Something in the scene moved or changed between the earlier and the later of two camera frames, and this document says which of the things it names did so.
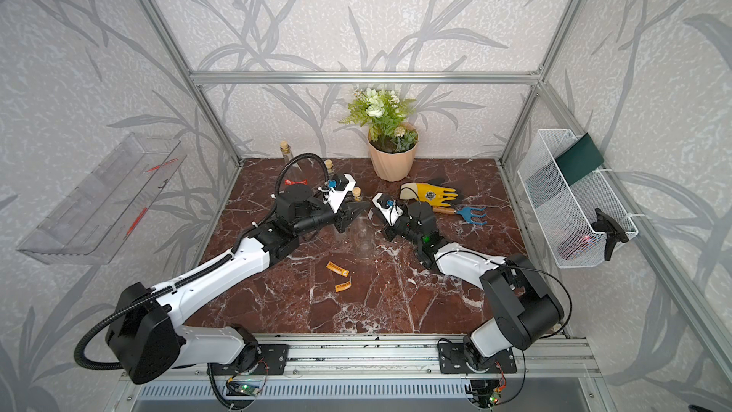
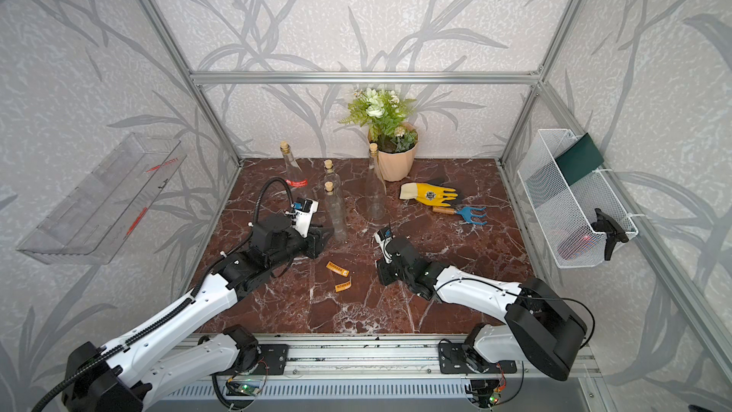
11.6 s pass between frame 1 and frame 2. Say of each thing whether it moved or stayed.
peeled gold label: stayed
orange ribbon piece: stayed
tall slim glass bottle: moved
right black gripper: moved
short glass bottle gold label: stayed
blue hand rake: stayed
